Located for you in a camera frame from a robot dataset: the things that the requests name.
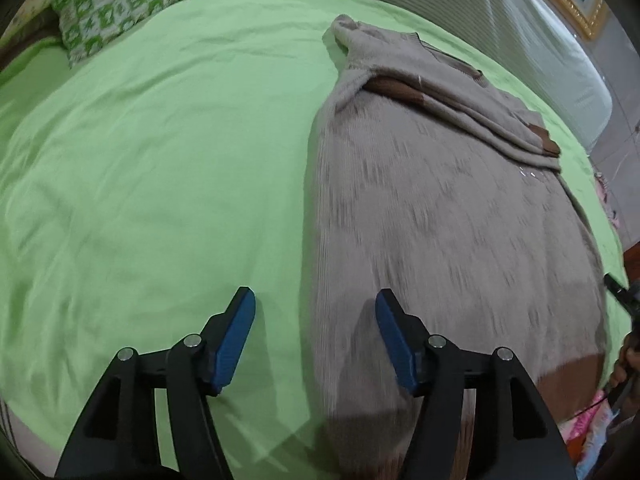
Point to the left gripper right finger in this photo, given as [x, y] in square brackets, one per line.
[514, 434]

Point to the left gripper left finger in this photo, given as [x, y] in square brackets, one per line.
[115, 436]

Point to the beige knit sweater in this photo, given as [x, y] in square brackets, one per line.
[436, 184]

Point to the person's right hand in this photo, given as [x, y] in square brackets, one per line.
[628, 361]

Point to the pink floral cloth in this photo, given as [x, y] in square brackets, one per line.
[586, 433]

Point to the green bed sheet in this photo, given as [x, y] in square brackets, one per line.
[140, 189]

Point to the yellow floral quilt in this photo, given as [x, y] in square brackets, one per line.
[31, 15]

